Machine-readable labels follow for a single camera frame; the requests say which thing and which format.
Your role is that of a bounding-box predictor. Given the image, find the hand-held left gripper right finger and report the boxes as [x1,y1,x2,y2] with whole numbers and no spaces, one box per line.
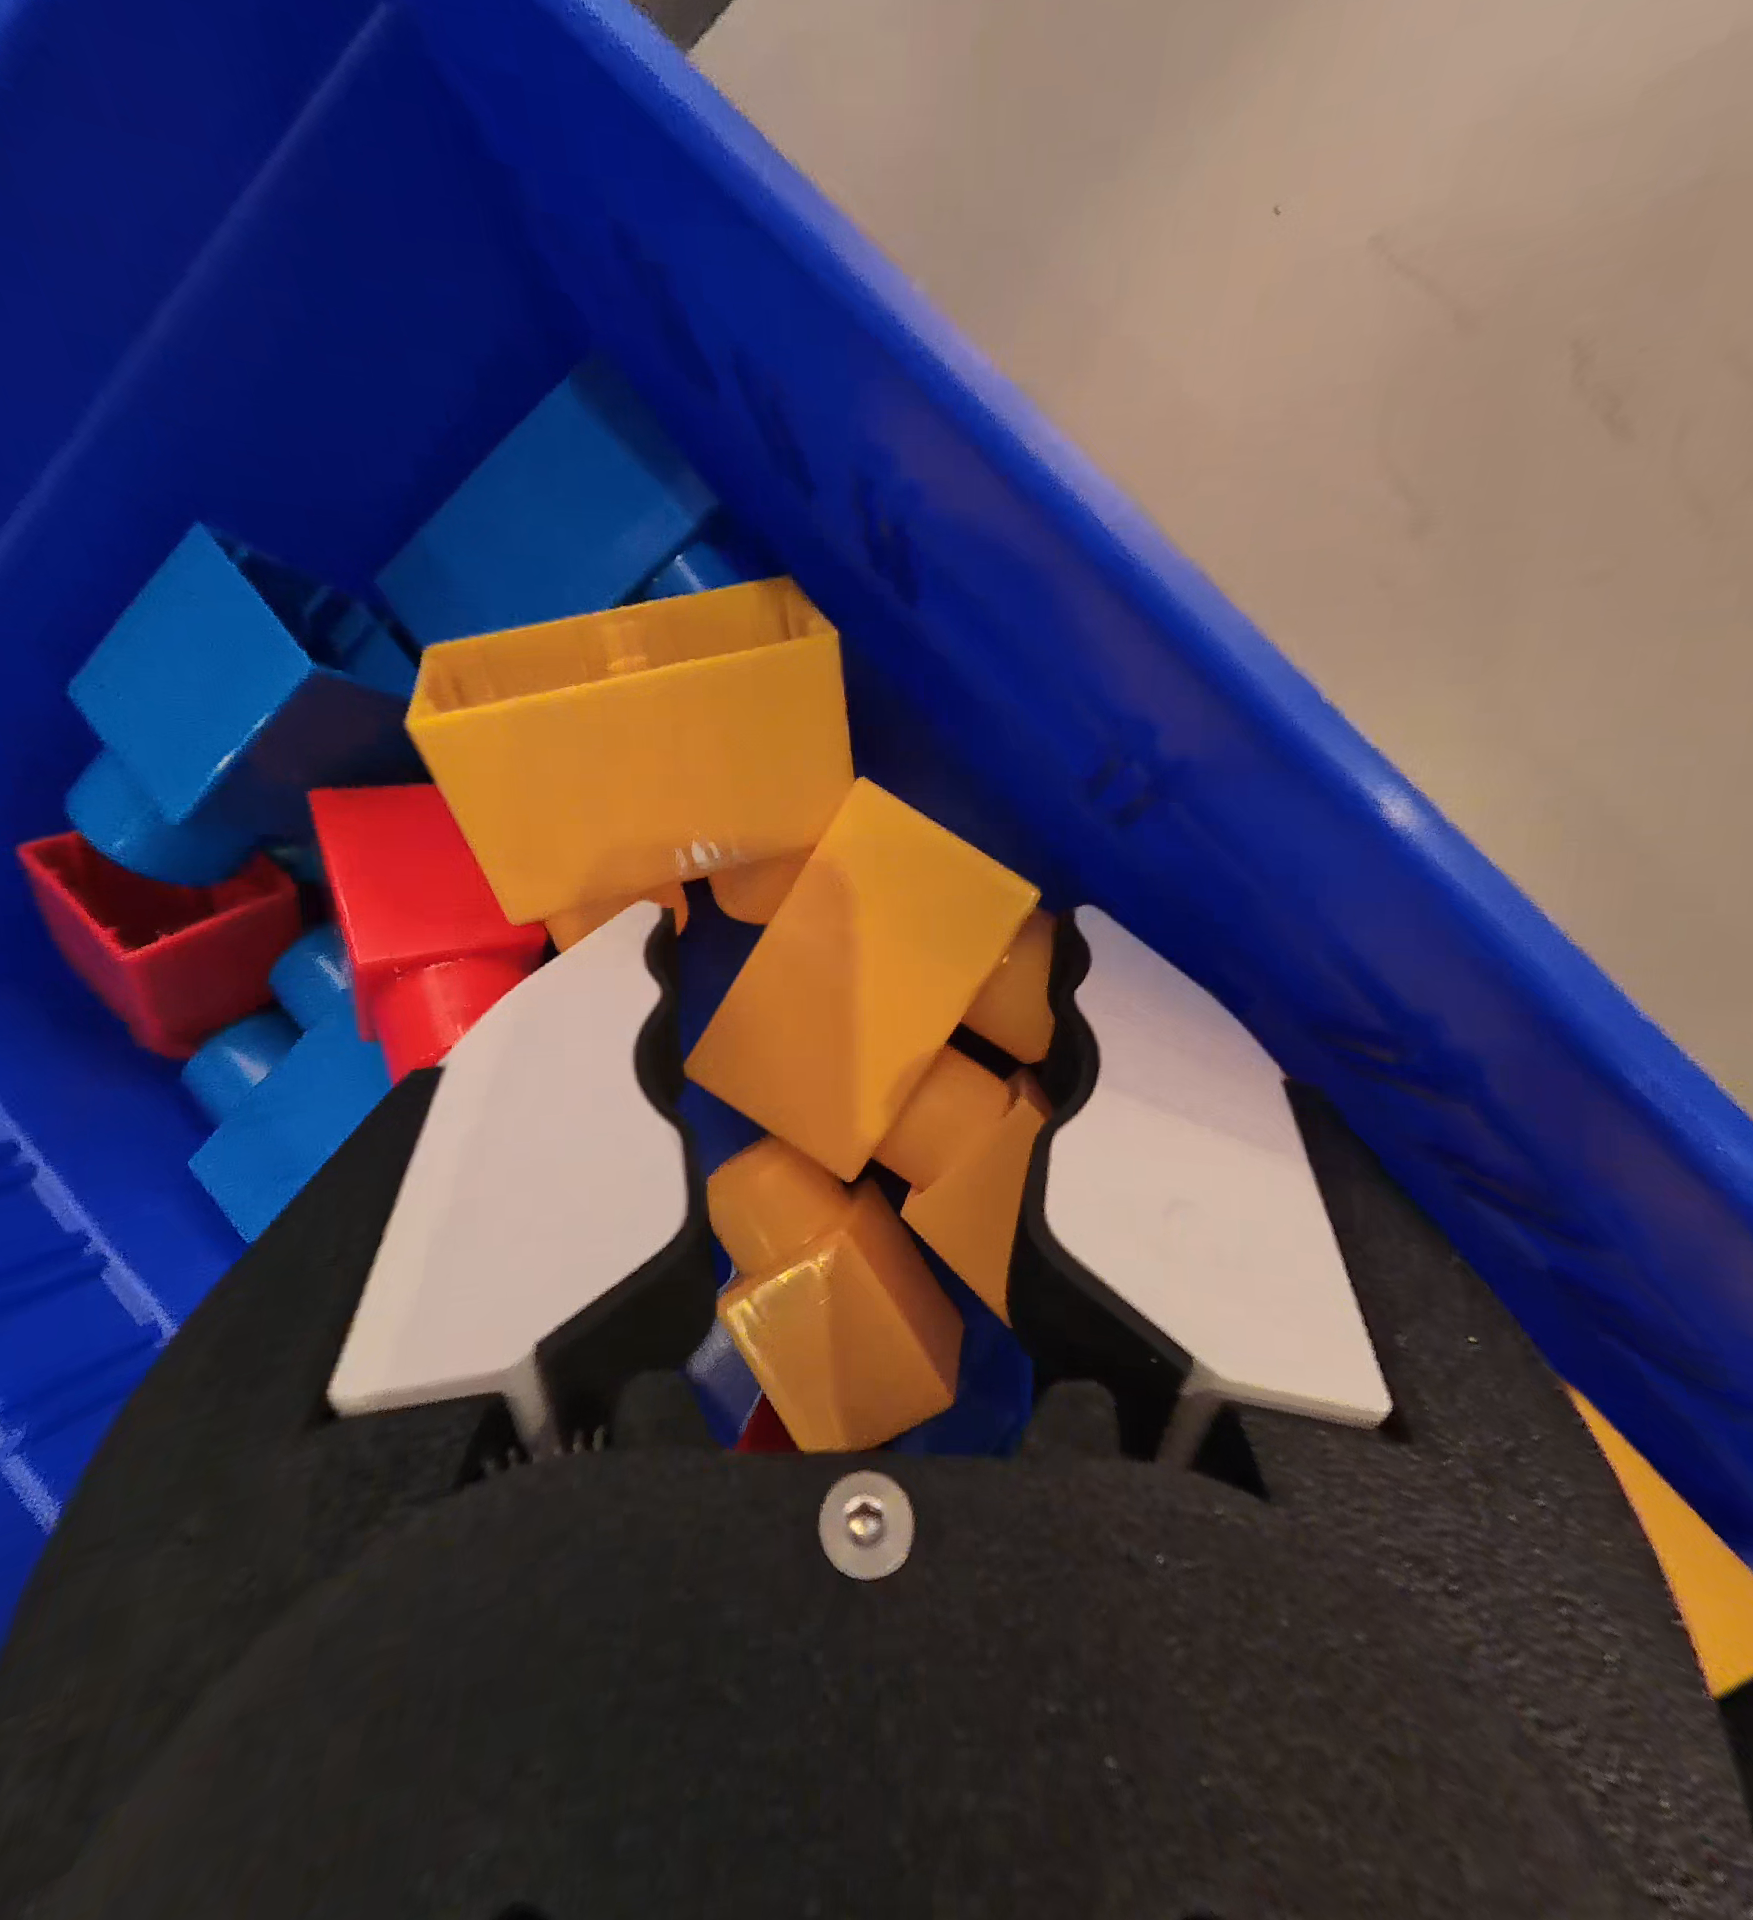
[1007,903,1396,1464]

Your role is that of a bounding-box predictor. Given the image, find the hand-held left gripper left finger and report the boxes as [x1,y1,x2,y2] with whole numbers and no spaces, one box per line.
[324,900,722,1455]

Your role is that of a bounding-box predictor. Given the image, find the pile of colourful toy blocks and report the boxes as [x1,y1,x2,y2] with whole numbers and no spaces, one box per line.
[19,359,1753,1697]

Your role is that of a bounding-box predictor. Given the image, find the blue plastic bin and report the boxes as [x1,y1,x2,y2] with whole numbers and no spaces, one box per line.
[0,0,1753,1847]

